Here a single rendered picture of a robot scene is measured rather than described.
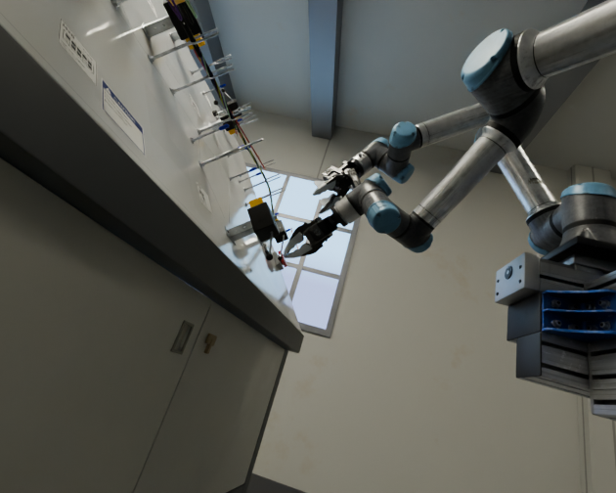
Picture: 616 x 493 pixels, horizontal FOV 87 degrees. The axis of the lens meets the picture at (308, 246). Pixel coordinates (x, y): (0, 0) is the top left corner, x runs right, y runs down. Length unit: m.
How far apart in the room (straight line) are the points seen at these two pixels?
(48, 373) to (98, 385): 0.08
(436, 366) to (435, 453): 0.55
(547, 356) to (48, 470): 0.83
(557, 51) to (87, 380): 0.91
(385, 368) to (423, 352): 0.31
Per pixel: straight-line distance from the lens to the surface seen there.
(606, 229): 1.06
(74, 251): 0.44
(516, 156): 1.32
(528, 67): 0.84
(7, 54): 0.36
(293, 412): 2.58
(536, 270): 0.90
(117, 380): 0.55
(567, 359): 0.87
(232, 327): 0.77
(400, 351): 2.66
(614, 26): 0.80
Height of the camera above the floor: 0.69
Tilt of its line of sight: 23 degrees up
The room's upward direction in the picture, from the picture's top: 17 degrees clockwise
